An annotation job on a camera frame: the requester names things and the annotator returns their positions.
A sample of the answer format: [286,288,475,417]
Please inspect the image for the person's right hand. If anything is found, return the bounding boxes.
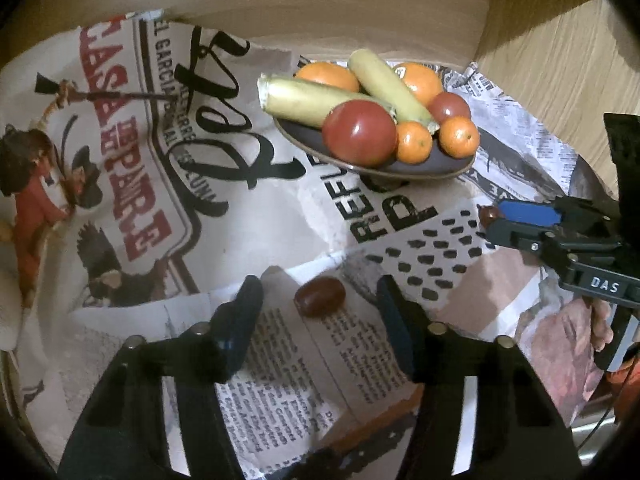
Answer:
[590,302,615,352]

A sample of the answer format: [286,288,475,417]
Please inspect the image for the large red tomato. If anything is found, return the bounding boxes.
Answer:
[321,100,398,167]

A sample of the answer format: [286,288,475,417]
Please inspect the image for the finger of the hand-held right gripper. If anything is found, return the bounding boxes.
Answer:
[485,220,556,261]
[497,199,581,231]

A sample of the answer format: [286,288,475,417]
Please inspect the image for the yellow corn cob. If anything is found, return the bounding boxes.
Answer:
[257,74,396,128]
[348,49,437,128]

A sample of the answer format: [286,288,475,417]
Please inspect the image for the small mandarin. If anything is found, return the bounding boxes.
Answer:
[439,116,481,157]
[396,121,434,164]

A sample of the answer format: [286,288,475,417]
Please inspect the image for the printed paper with red lettering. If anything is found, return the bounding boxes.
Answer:
[0,10,321,411]

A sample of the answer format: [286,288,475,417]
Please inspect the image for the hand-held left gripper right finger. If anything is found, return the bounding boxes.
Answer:
[376,275,583,480]

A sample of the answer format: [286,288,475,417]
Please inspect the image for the newspaper sheets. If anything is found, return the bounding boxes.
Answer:
[20,52,621,480]

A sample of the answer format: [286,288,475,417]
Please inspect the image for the plain large orange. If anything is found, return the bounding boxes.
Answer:
[295,61,361,93]

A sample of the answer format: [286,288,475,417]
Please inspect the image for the dark brown plate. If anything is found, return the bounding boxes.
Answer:
[272,115,476,181]

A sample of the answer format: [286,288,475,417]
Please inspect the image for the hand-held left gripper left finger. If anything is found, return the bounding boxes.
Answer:
[57,275,265,480]

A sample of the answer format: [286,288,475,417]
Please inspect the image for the small red tomato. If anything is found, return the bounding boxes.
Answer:
[427,91,472,125]

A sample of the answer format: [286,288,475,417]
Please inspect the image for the large orange with sticker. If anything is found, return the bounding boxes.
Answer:
[392,62,445,107]

